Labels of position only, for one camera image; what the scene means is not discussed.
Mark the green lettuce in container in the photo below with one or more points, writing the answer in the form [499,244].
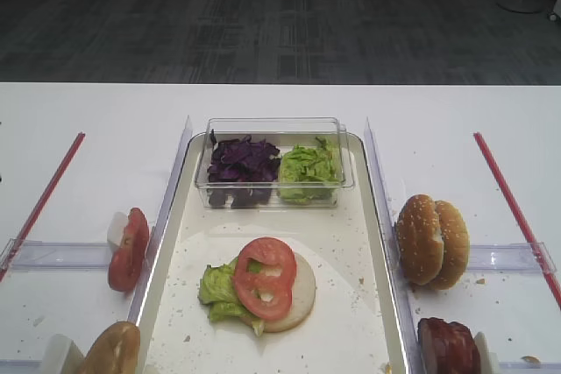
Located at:
[317,167]

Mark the lettuce leaf on bun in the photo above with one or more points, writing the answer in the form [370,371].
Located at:
[217,292]

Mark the white pusher block tomato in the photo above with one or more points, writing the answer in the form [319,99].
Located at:
[115,231]

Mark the remaining tomato slice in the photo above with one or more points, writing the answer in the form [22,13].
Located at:
[127,261]

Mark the brown meat patties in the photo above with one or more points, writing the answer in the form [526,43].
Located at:
[448,347]

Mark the white pusher block patties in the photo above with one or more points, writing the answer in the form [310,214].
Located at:
[489,363]

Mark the clear plastic container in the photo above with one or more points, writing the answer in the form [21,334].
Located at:
[285,133]

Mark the purple cabbage shreds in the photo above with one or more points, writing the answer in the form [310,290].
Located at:
[242,161]

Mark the bottom bun on tray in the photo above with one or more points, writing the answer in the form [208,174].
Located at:
[303,300]

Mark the sesame bun top inner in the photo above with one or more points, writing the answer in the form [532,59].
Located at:
[420,240]

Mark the sesame bun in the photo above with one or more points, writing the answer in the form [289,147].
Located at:
[456,246]
[420,240]

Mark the white metal tray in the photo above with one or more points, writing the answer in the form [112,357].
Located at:
[346,331]

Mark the sesame bun top outer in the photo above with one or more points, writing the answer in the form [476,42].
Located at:
[456,246]

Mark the red plastic rod right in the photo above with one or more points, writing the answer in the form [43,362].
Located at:
[517,212]

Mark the bottom bun halves left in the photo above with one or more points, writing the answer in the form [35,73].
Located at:
[114,351]

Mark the white pusher block bun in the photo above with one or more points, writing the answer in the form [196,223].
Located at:
[62,356]

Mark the white caster wheel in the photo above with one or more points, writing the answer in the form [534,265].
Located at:
[553,17]

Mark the clear rail track upper right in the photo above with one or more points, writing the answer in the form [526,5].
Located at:
[522,258]

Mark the clear rail track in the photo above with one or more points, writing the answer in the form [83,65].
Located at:
[522,258]
[39,256]
[19,367]
[524,367]

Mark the clear long rail right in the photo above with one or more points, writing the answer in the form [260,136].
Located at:
[404,351]

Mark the clear rail track upper left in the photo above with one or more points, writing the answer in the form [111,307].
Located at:
[39,256]

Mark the clear rail track lower right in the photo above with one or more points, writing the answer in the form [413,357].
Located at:
[524,367]

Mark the clear rail track lower left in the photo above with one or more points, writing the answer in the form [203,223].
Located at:
[19,367]

